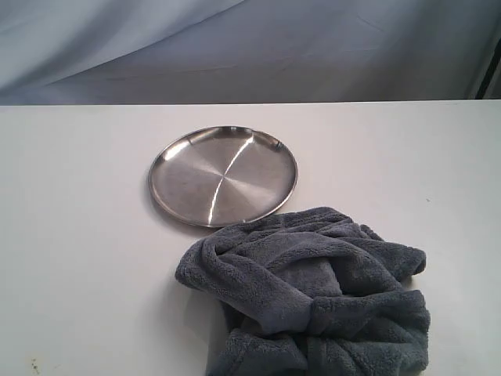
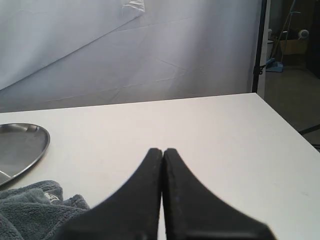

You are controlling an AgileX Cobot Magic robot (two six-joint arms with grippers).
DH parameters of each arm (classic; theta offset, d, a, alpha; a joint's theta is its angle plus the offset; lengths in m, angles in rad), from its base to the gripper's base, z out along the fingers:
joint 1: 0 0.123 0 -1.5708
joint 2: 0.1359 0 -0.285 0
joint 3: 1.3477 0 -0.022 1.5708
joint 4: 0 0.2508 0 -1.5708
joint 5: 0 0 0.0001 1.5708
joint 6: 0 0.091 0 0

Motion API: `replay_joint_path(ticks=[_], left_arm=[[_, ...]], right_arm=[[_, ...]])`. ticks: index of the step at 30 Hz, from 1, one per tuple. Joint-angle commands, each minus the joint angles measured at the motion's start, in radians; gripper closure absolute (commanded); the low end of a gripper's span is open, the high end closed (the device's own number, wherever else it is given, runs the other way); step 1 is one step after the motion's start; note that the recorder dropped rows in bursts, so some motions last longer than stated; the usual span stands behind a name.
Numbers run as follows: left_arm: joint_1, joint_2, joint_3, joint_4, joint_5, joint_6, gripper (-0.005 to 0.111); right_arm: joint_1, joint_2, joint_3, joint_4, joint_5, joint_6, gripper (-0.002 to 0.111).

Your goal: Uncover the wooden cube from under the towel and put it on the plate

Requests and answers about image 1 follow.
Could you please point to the grey-blue fluffy towel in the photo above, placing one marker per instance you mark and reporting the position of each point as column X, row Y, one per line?
column 312, row 293

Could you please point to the white backdrop cloth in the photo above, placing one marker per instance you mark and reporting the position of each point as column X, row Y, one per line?
column 190, row 52

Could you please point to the round stainless steel plate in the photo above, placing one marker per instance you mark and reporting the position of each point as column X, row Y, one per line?
column 220, row 176

